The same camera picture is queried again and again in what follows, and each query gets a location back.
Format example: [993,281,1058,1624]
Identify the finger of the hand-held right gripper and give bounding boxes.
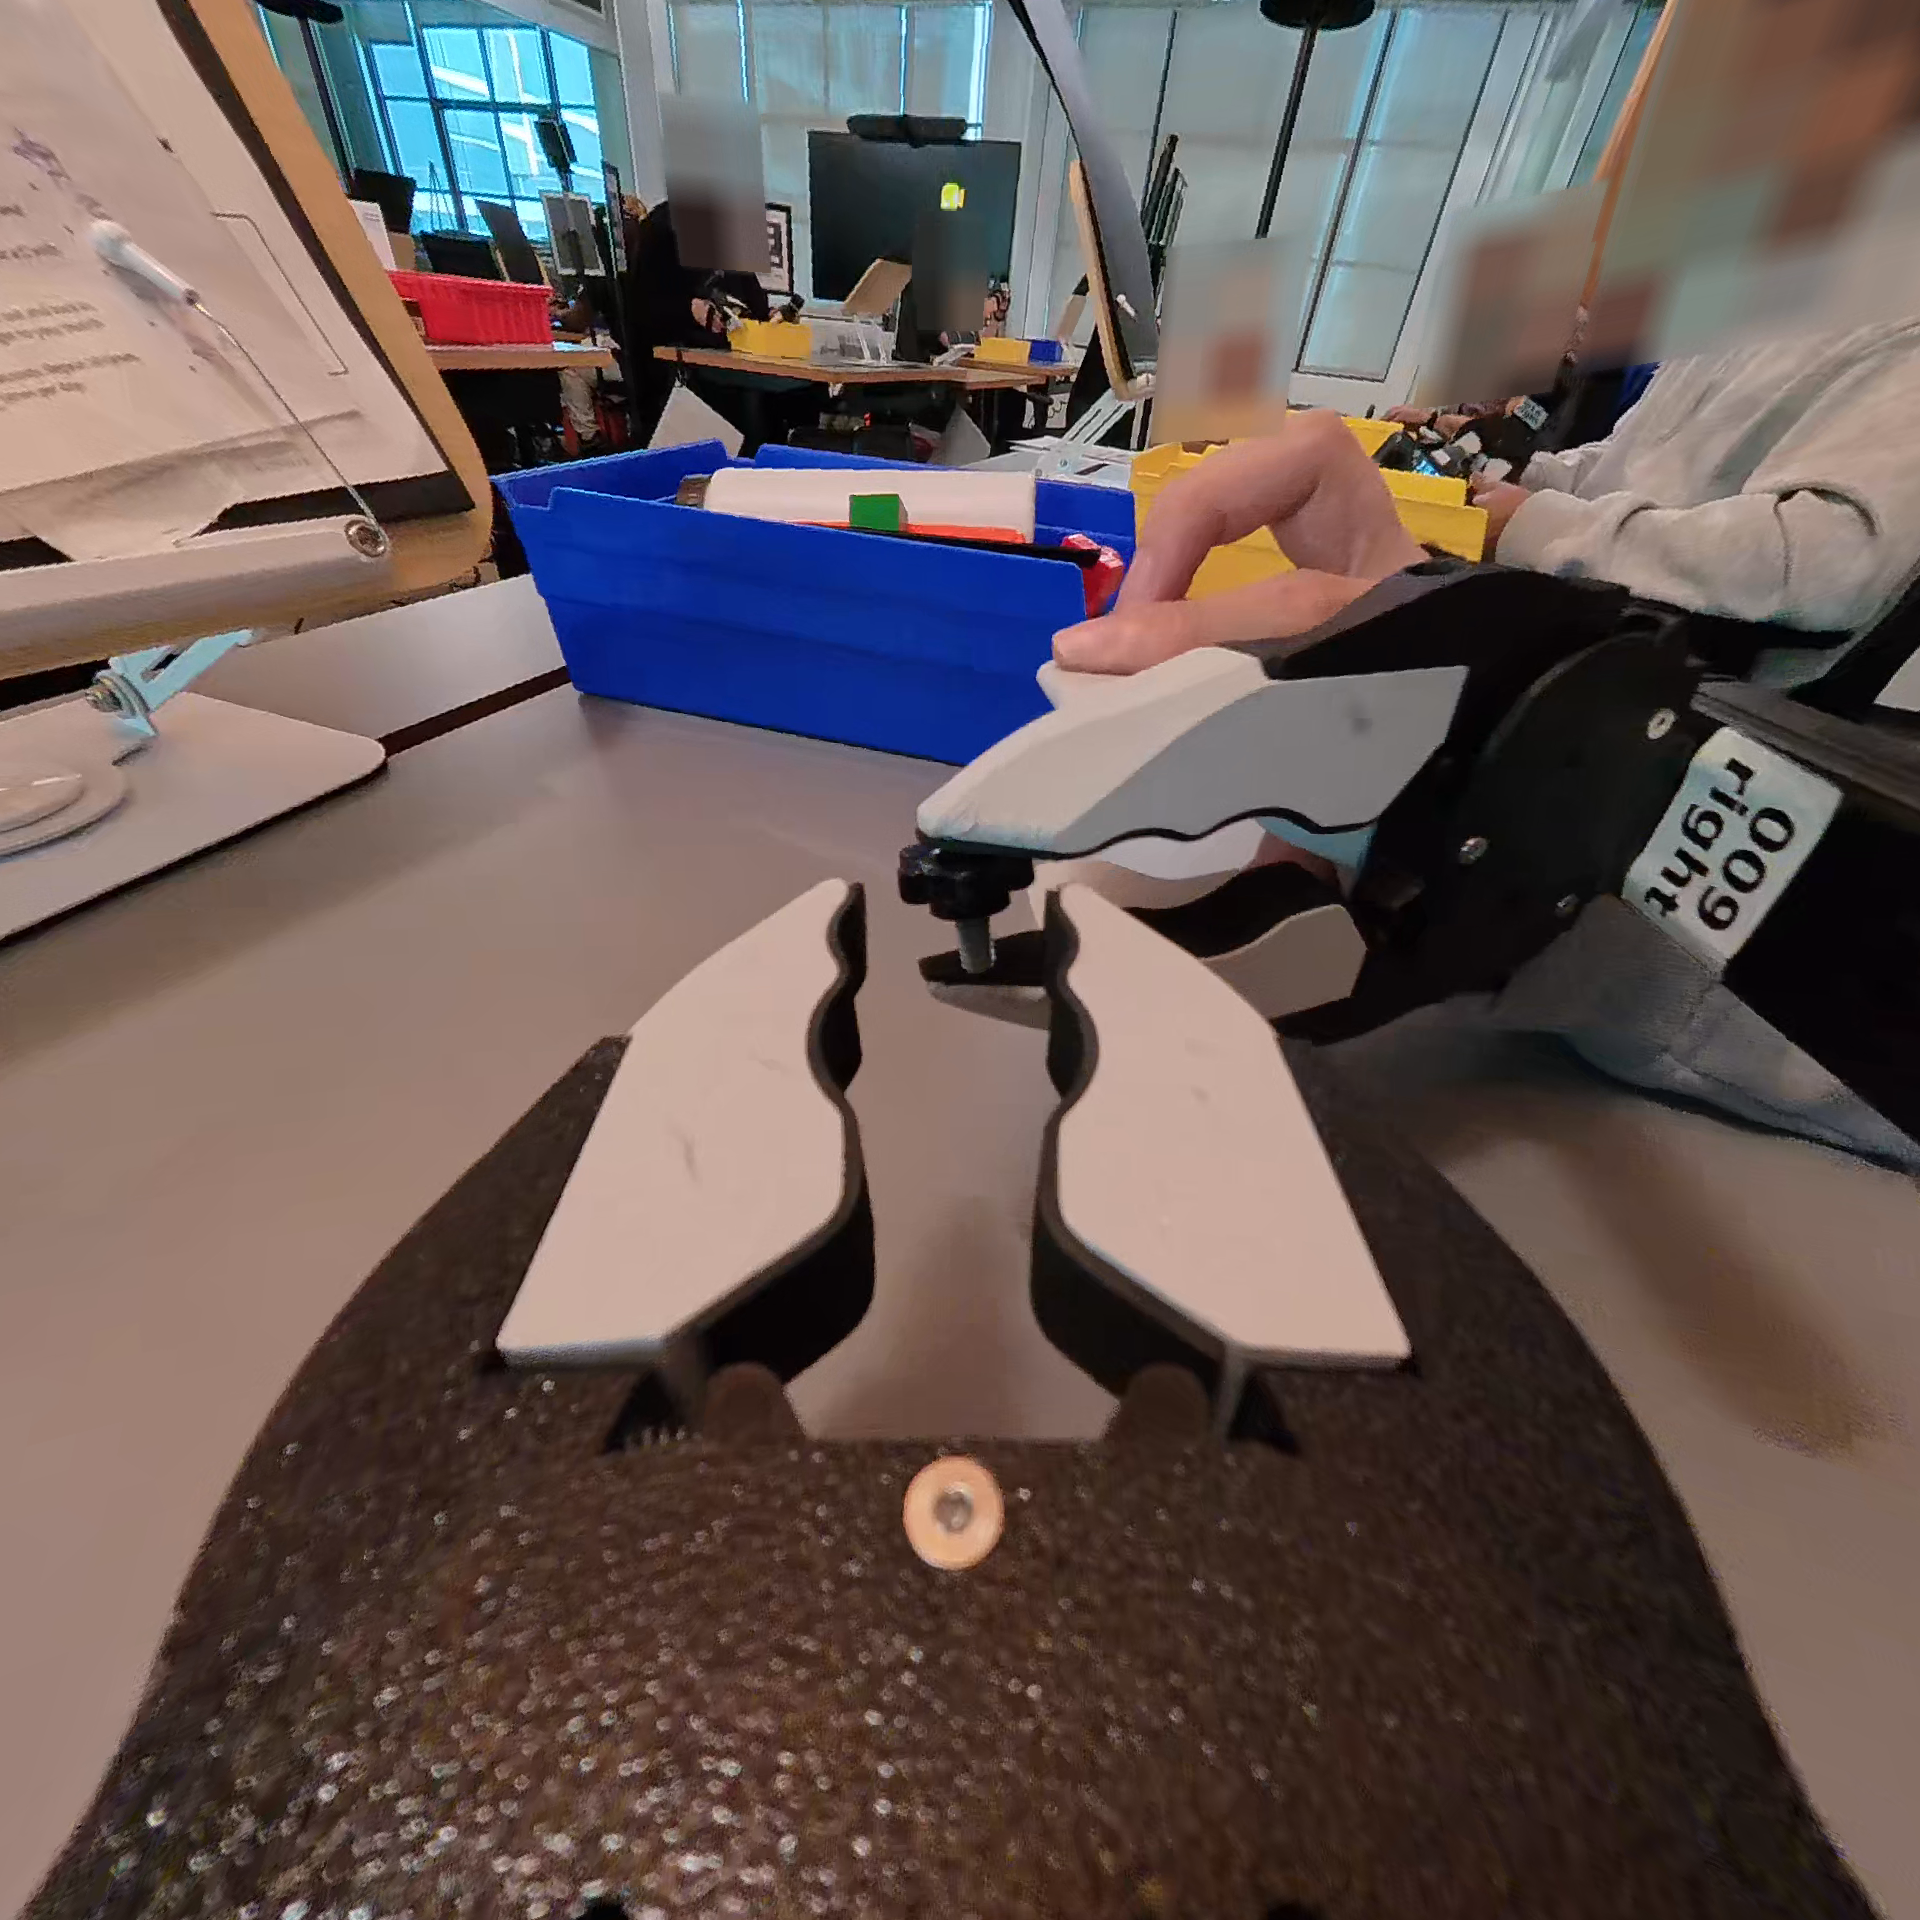
[922,871,1367,1038]
[915,644,1473,873]

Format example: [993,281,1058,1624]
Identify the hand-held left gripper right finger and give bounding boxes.
[1028,884,1416,1375]

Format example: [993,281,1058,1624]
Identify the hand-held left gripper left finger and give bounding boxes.
[496,879,880,1375]

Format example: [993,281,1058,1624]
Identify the black knob screw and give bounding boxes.
[897,839,1040,985]

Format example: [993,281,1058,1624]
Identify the blue plastic bin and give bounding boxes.
[491,440,1136,769]

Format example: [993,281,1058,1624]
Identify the person's right forearm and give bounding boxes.
[1500,892,1920,1174]

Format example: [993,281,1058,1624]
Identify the grey desk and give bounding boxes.
[0,577,1920,1920]

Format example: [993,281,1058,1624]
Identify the background wooden desk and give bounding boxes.
[651,343,1081,396]

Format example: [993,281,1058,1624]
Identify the person's right hand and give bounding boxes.
[1049,409,1433,678]

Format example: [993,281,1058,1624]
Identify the large yellow plastic bin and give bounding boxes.
[1127,417,1490,601]

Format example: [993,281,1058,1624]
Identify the flat orange block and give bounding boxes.
[779,518,1039,551]

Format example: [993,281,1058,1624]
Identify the white tube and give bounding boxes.
[682,465,1040,545]

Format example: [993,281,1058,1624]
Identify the wooden board stand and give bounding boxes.
[1009,0,1163,406]

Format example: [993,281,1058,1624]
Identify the wooden document stand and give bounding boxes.
[0,0,496,945]

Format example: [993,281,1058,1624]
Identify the thin black stand pole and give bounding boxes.
[1258,0,1374,243]

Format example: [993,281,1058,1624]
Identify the black monitor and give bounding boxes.
[808,128,1025,308]

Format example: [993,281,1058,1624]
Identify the red plastic bin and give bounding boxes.
[386,270,558,348]

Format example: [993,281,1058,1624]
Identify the printed instruction sheets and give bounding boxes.
[0,0,454,560]

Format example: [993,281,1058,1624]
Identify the wire page clip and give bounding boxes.
[87,217,396,560]

